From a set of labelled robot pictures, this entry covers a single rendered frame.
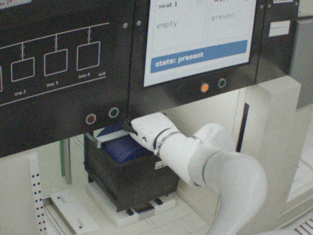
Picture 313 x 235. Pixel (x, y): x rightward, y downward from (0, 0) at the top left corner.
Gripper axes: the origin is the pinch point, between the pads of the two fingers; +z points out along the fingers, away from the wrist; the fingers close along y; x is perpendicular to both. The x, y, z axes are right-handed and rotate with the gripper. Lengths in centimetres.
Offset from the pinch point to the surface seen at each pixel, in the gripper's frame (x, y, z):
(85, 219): -29.4, -18.5, -5.1
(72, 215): -29.5, -21.3, -1.9
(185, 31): 38.3, -9.6, -29.7
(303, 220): -43, 55, -34
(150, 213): -30.6, 1.0, -10.6
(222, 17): 40, 0, -30
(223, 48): 32.6, 1.2, -29.7
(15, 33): 45, -45, -29
